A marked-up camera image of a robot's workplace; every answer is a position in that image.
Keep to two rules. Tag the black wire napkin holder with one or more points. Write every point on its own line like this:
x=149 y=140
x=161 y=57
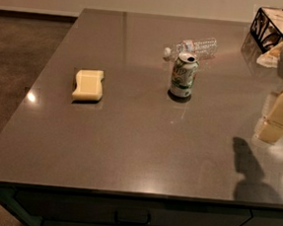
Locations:
x=267 y=27

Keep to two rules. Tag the white napkins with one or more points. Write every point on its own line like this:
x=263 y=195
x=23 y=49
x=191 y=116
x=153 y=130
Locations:
x=272 y=53

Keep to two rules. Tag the dark cabinet drawer front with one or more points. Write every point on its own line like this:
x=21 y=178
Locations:
x=100 y=209

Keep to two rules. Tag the clear plastic water bottle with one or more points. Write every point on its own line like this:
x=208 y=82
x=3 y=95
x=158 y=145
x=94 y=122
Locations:
x=202 y=48

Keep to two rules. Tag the green white 7up can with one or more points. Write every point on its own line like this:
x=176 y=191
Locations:
x=183 y=74

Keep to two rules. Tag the yellow sponge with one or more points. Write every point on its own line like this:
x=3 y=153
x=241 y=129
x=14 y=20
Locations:
x=89 y=85

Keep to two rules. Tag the black drawer handle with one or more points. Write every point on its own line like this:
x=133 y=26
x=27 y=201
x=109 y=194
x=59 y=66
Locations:
x=132 y=217

